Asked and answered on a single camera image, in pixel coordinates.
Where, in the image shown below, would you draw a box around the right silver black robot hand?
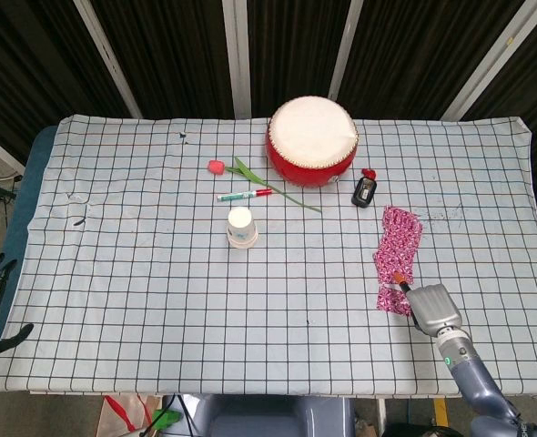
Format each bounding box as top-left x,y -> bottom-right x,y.
394,271 -> 463,338

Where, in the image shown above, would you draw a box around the blue table pad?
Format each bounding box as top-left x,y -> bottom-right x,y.
0,125 -> 58,392

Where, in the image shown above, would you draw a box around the black car key fob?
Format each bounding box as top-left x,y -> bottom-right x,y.
350,177 -> 378,209

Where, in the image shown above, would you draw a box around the white black grid tablecloth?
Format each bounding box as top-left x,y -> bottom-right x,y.
0,114 -> 537,396

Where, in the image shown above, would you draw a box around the grey robot torso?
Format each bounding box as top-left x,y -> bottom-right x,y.
195,393 -> 356,437

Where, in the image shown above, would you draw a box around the green plastic object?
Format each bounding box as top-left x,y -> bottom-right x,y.
152,408 -> 181,432

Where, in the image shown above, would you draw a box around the stacked white paper cups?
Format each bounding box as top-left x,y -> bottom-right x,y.
226,207 -> 259,250

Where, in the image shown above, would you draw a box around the red drum white skin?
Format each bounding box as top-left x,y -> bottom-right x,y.
265,95 -> 360,188

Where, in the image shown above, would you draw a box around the green white marker red cap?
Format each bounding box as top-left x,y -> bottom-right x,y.
217,188 -> 273,203

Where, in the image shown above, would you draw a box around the artificial pink tulip green stem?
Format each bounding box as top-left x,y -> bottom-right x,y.
207,157 -> 323,214

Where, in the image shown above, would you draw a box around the white bag red handles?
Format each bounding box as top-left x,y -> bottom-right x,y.
96,393 -> 161,434

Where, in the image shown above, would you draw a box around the white frame post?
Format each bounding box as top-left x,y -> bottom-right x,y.
329,0 -> 366,100
0,126 -> 26,179
72,0 -> 143,118
441,0 -> 537,120
221,0 -> 252,120

